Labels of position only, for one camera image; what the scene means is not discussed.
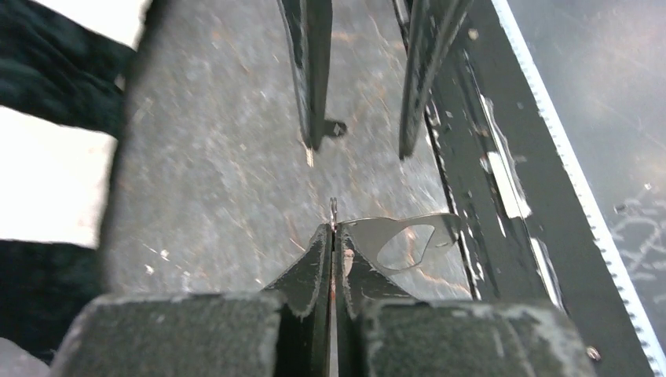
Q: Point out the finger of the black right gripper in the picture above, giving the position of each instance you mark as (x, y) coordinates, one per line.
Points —
(429, 30)
(308, 26)

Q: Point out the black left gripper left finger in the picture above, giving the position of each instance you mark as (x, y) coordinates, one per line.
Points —
(282, 330)

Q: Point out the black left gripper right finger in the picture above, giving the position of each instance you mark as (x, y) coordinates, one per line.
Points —
(384, 331)

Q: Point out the black key tag white label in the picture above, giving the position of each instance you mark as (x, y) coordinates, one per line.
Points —
(334, 128)

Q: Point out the black and white checkered pillow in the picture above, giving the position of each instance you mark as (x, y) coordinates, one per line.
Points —
(63, 68)

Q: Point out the white toothed cable duct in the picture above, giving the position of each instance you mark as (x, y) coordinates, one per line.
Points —
(606, 249)

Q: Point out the black mounting base rail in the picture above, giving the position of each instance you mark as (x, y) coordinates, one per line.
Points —
(524, 235)

